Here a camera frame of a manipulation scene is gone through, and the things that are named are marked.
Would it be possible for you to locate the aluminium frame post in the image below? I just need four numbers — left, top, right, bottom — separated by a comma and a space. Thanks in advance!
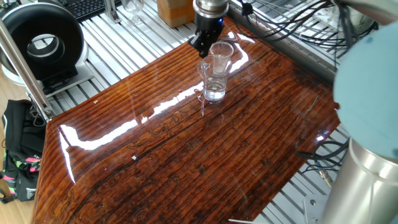
0, 18, 57, 124
104, 0, 122, 24

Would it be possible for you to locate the black backpack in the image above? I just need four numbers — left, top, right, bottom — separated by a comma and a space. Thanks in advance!
0, 99, 47, 205

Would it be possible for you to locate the black round duct fan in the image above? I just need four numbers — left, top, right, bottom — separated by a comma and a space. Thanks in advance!
0, 2, 94, 97

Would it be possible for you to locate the black keyboard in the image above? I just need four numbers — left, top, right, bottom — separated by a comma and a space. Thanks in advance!
63, 0, 122, 22

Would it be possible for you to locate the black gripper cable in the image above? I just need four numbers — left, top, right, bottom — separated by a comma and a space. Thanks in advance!
236, 0, 259, 35

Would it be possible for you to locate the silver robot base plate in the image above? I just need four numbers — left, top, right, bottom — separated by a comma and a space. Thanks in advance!
303, 194, 331, 224

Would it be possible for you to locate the clear plain plastic cup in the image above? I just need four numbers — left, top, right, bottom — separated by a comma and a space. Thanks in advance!
208, 40, 235, 75

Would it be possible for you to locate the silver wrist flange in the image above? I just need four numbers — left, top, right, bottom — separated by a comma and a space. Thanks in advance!
192, 0, 230, 19

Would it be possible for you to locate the clear plastic cup with handle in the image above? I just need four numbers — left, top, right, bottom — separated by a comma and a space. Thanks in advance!
196, 54, 233, 105

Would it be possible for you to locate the glossy wood grain board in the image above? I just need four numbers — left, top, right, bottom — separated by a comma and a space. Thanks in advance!
30, 17, 341, 224

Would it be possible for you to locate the clear stemmed wine glass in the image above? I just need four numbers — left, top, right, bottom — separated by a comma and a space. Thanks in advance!
121, 0, 146, 26

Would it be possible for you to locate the black base cable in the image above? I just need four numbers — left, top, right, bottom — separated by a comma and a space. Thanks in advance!
294, 138, 351, 189

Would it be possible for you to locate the brown cardboard box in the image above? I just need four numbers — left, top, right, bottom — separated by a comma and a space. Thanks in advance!
156, 0, 196, 29

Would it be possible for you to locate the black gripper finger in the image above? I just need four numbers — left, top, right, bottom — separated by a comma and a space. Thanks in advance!
188, 30, 209, 59
206, 29, 223, 53

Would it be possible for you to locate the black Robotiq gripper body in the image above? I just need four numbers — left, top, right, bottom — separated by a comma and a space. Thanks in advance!
194, 14, 225, 35

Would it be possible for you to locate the aluminium table rail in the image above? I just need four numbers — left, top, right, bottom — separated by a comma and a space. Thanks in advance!
228, 2, 340, 85

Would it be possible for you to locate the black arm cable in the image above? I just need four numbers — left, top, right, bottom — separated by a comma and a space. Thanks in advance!
248, 0, 379, 60

